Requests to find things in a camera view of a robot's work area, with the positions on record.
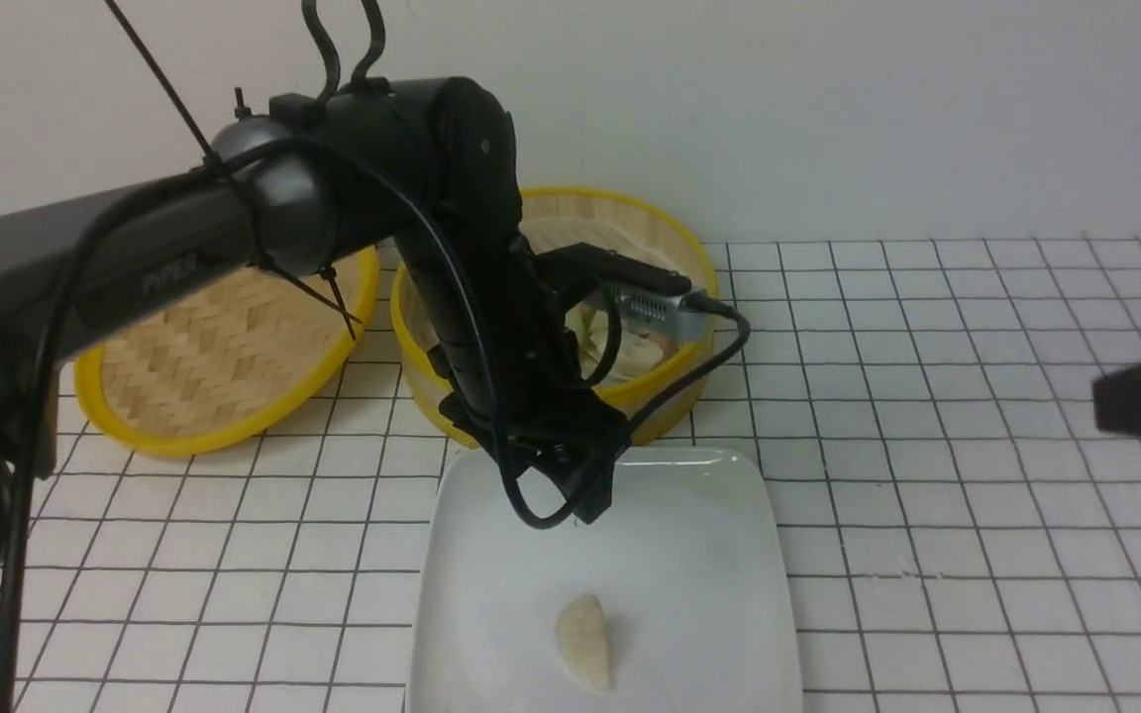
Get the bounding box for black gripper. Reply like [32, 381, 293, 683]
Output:
[438, 329, 631, 525]

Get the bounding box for pale white dumpling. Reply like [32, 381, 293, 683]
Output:
[555, 594, 615, 695]

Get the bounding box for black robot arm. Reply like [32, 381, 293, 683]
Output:
[0, 76, 631, 572]

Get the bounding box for white square plate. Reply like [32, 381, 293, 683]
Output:
[406, 446, 804, 712]

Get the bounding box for bamboo steamer lid yellow rim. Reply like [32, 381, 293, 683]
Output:
[73, 248, 380, 457]

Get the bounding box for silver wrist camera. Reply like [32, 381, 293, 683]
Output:
[537, 242, 712, 346]

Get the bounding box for black cable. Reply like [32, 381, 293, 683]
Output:
[0, 139, 752, 713]

